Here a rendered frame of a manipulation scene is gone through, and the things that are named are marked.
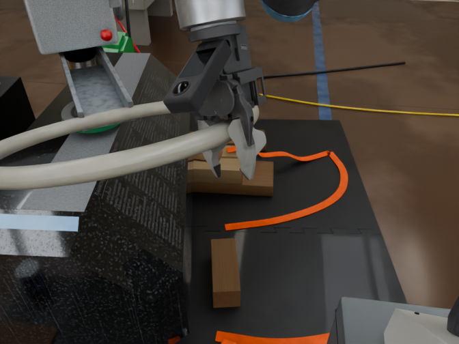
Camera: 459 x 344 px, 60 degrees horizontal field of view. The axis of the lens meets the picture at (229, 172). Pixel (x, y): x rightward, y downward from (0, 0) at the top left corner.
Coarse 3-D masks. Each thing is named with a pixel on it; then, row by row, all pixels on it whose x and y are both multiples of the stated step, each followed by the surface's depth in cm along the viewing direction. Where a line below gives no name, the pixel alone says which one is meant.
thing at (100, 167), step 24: (72, 120) 86; (96, 120) 89; (120, 120) 91; (0, 144) 71; (24, 144) 77; (168, 144) 50; (192, 144) 51; (216, 144) 54; (0, 168) 51; (24, 168) 49; (48, 168) 48; (72, 168) 47; (96, 168) 47; (120, 168) 48; (144, 168) 49
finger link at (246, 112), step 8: (240, 96) 52; (240, 104) 52; (248, 104) 53; (232, 112) 54; (240, 112) 53; (248, 112) 52; (240, 120) 53; (248, 120) 52; (248, 128) 53; (248, 136) 53; (248, 144) 54
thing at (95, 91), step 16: (96, 48) 122; (64, 64) 108; (80, 80) 110; (96, 80) 110; (112, 80) 106; (80, 96) 102; (96, 96) 102; (112, 96) 102; (128, 96) 92; (80, 112) 87; (96, 112) 95
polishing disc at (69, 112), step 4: (68, 104) 138; (72, 104) 138; (64, 108) 136; (68, 108) 136; (72, 108) 136; (64, 112) 134; (68, 112) 134; (72, 112) 134; (64, 116) 132; (68, 116) 132; (72, 116) 132; (76, 116) 132; (64, 120) 130
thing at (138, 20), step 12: (144, 0) 378; (156, 0) 481; (168, 0) 479; (132, 12) 398; (144, 12) 397; (156, 12) 490; (168, 12) 488; (132, 24) 406; (144, 24) 404; (132, 36) 414; (144, 36) 412
